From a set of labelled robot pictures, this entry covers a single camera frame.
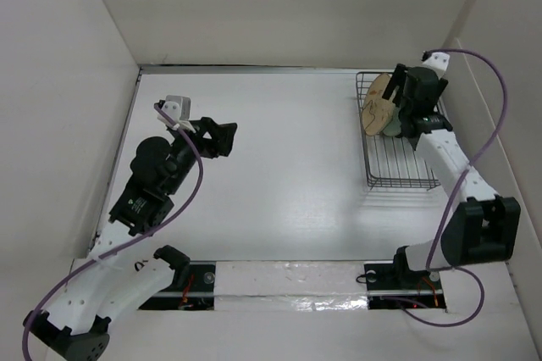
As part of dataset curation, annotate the black wire dish rack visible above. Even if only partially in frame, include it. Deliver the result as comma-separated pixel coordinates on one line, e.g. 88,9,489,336
356,70,440,191

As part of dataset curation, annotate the teal oval flower plate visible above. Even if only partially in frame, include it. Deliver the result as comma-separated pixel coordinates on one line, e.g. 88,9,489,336
382,118,401,137

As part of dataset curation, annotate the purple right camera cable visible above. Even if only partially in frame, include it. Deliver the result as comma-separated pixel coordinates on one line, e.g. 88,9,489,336
397,47,508,328

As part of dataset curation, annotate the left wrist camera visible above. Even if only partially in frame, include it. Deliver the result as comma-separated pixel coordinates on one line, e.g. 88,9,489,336
158,95,196,132

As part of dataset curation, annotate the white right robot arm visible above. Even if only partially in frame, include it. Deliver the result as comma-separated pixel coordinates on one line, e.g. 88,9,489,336
384,64,521,287

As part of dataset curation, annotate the metal base rail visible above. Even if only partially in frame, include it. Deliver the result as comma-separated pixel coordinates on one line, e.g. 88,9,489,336
139,259,448,312

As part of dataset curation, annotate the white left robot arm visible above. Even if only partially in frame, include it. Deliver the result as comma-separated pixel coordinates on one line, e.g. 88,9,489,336
21,117,238,360

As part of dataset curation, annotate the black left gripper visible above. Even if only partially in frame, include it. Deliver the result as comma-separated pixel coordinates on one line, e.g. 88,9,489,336
163,117,235,196

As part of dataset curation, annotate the beige bird plate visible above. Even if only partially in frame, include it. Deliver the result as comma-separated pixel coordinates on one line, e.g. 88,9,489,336
362,73,395,136

